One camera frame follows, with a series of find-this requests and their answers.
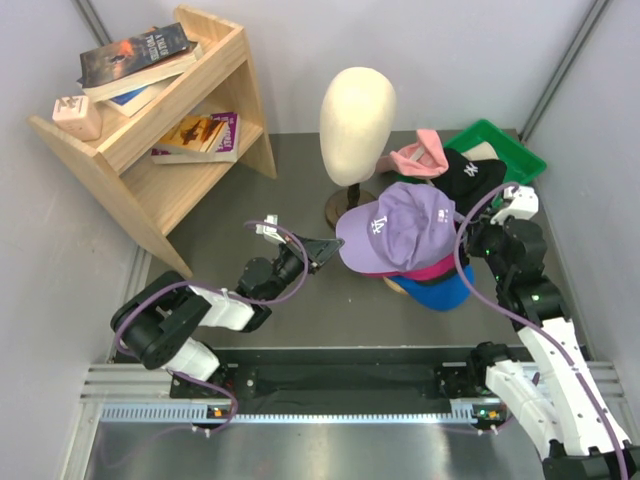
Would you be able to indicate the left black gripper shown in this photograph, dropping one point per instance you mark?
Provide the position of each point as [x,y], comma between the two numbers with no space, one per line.
[319,250]

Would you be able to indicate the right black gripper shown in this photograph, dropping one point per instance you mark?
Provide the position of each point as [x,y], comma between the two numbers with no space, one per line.
[475,232]

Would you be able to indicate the magenta cap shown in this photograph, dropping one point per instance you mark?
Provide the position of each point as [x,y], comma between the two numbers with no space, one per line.
[433,274]

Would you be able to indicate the blue cap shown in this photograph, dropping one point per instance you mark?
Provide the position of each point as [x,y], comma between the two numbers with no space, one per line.
[441,298]

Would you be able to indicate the lavender cap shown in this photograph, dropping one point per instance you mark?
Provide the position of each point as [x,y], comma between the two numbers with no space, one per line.
[409,227]

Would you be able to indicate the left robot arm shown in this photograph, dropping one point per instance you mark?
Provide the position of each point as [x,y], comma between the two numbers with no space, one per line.
[156,326]

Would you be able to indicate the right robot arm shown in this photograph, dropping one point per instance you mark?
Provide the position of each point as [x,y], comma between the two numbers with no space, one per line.
[566,418]

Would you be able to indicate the dark wooden mannequin stand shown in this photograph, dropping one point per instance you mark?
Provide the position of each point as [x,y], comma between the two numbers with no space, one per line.
[344,200]

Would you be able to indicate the black beige cap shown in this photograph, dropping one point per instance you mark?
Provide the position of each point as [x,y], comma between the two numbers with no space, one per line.
[466,181]

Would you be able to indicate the round wooden hat stand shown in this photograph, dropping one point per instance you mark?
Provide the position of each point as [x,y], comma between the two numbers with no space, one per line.
[394,286]

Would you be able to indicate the green plastic bin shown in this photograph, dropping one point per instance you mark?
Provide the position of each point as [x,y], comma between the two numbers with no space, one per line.
[482,141]

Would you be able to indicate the light pink cap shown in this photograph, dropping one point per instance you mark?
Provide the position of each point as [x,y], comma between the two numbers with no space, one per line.
[425,158]

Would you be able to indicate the cream mannequin head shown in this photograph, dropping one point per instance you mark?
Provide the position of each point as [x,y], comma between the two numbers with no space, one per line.
[356,118]

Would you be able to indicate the orange purple paperback book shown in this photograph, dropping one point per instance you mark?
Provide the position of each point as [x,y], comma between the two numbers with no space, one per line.
[212,138]

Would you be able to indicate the wooden bookshelf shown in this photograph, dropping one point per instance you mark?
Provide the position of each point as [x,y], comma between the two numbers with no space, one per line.
[148,200]

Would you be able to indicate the blue cover book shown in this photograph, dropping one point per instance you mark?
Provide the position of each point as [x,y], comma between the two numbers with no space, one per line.
[130,103]

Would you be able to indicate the dark cover paperback book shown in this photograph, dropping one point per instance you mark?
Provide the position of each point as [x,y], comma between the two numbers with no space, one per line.
[120,67]

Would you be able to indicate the pink power adapter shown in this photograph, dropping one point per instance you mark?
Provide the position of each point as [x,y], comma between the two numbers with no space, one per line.
[78,116]

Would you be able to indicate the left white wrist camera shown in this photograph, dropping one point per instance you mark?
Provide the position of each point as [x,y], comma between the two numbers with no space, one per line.
[268,229]

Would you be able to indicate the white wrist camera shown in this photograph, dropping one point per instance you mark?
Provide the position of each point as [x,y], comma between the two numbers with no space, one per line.
[268,229]
[518,202]

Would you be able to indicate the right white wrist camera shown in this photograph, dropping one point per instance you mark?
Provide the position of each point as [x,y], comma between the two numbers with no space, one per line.
[518,202]

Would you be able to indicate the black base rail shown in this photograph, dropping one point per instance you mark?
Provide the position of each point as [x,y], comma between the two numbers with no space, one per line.
[343,381]

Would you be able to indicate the grey cable duct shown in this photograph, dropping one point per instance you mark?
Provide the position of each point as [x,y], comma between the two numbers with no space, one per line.
[461,411]

